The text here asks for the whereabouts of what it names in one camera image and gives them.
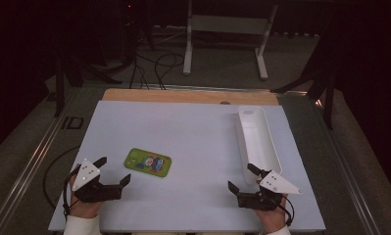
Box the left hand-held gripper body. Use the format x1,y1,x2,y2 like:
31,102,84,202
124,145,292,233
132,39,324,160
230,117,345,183
71,159,122,204

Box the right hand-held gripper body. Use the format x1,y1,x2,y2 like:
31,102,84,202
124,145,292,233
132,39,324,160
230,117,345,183
236,169,304,212

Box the green clown print phone case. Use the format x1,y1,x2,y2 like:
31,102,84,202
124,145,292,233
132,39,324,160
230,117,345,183
123,147,172,178

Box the white plastic tray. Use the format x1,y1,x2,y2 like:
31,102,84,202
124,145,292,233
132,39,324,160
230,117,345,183
236,105,283,185

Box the person's left hand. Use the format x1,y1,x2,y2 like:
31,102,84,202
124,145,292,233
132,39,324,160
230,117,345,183
69,175,103,219

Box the person's right hand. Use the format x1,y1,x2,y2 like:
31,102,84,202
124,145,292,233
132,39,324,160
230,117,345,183
255,195,290,234

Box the white table mat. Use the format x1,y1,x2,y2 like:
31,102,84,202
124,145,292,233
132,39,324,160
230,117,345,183
48,100,326,233

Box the black stand legs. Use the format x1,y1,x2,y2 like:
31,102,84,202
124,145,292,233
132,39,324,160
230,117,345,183
53,53,122,118
270,62,336,130

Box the white metal stand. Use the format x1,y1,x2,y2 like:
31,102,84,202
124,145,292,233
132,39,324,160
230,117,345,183
182,0,279,81

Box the left hand-held gripper black cable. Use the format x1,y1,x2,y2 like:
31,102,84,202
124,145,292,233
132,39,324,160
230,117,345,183
62,164,82,219

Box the hand-held gripper black cable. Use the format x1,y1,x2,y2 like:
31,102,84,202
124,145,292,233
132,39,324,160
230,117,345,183
62,164,82,219
279,195,296,227

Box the right hand-held gripper black cable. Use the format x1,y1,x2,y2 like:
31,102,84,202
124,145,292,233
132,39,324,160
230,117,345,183
279,195,296,227

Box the black cable beside table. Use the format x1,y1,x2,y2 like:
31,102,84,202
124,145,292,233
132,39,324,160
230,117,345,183
42,145,81,210

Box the metal floor rail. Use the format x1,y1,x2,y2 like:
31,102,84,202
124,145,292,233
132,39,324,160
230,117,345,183
309,94,383,235
0,87,83,235

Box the black floor cables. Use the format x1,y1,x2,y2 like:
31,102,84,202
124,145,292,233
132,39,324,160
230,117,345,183
128,52,186,91

